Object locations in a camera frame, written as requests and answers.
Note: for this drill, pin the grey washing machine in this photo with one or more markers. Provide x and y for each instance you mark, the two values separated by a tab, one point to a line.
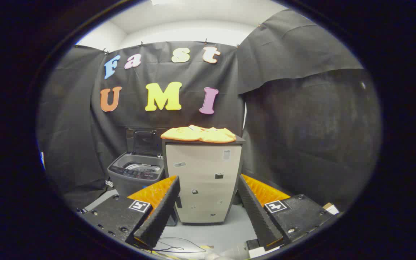
121	182

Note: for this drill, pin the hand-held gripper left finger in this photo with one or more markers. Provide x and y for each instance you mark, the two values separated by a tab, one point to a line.
163	209

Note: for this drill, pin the small cardboard box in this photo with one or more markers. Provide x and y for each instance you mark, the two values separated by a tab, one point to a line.
330	208

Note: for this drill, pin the orange polo shirt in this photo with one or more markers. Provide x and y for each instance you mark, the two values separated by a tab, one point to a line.
200	134

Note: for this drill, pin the beige cabinet with dark top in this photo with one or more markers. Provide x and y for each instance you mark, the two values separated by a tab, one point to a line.
202	173

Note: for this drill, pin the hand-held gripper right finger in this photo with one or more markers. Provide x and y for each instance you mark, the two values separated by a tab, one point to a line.
255	213

